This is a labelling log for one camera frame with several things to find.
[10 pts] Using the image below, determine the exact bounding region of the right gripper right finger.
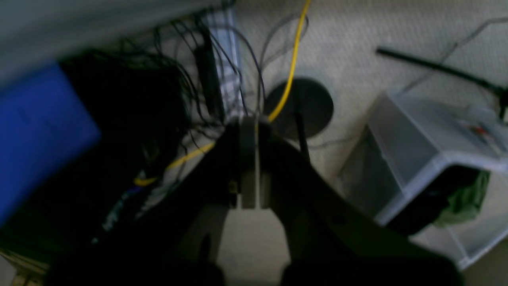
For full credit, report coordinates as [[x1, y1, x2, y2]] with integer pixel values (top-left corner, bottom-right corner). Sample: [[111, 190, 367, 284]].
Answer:
[[258, 122, 464, 286]]

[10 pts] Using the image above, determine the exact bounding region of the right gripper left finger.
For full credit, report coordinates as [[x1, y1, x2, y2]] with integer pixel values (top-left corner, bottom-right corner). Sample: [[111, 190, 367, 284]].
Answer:
[[44, 121, 240, 286]]

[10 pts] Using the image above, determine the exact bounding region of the blue box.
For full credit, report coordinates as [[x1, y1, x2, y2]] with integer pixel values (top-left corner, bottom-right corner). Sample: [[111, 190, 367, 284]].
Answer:
[[0, 62, 101, 224]]

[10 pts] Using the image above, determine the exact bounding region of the yellow cable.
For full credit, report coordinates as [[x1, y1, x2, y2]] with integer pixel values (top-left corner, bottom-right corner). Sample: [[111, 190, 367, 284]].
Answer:
[[133, 0, 312, 187]]

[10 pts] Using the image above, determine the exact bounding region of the green cloth in bin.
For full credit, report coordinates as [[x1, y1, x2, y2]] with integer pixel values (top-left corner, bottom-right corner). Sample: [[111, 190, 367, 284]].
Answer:
[[433, 171, 491, 228]]

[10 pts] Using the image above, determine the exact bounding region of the clear plastic storage bin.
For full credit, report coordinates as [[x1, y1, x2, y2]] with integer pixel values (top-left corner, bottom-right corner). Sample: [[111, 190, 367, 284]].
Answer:
[[336, 94, 507, 270]]

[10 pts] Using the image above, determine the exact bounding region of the black floor cable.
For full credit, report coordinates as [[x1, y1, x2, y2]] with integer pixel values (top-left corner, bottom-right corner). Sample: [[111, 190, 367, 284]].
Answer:
[[375, 47, 508, 120]]

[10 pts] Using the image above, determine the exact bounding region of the black round floor base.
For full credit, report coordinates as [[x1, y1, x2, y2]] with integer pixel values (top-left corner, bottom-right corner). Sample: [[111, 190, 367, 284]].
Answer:
[[271, 77, 334, 141]]

